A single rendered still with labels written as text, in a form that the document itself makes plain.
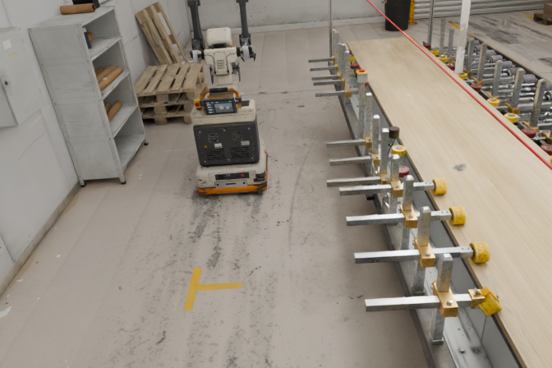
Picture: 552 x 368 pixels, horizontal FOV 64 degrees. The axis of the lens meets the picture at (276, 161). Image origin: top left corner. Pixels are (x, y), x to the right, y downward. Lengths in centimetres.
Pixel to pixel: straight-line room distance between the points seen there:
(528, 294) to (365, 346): 115
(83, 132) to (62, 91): 41
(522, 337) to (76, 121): 383
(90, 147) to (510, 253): 365
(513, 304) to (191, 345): 180
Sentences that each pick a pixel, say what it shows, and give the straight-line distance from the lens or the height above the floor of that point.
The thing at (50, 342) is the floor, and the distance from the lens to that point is 327.
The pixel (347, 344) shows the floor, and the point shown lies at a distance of 279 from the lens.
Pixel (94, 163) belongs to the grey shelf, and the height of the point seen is 26.
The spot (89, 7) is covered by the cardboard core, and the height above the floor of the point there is 160.
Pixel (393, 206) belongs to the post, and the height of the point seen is 82.
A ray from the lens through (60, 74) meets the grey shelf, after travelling 436.
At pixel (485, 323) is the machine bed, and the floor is 73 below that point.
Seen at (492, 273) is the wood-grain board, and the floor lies 90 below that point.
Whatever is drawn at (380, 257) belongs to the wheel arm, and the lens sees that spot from 186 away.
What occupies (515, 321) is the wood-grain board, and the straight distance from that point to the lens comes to 181.
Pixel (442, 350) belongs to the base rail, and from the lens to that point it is 192.
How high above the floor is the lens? 217
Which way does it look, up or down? 28 degrees down
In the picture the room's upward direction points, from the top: 5 degrees counter-clockwise
